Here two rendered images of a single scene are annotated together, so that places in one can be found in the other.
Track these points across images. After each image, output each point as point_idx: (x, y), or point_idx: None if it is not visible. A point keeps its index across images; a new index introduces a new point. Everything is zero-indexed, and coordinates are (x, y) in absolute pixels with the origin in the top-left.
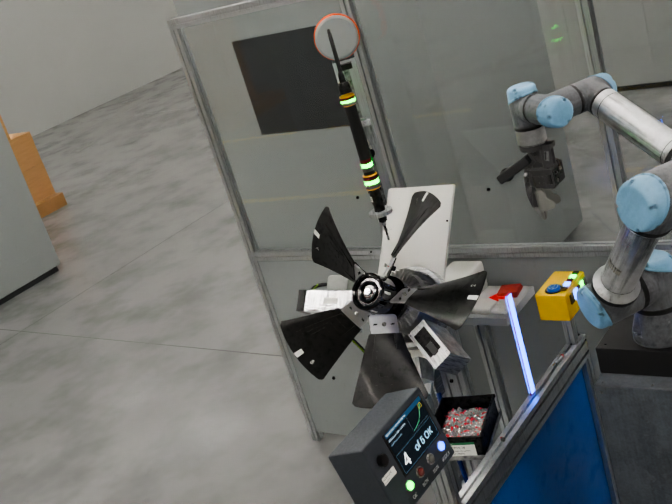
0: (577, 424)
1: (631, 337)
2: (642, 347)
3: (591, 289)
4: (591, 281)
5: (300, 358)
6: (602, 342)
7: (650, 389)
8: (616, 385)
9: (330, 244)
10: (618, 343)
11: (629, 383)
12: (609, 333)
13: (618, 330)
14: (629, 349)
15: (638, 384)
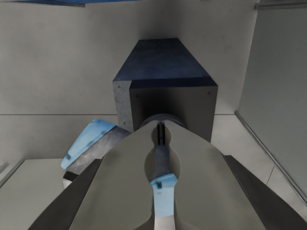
0: None
1: (153, 113)
2: (138, 127)
3: (70, 169)
4: (75, 173)
5: None
6: (140, 91)
7: (119, 123)
8: (117, 99)
9: None
10: (140, 106)
11: (122, 107)
12: (157, 91)
13: (164, 98)
14: (132, 118)
15: (123, 113)
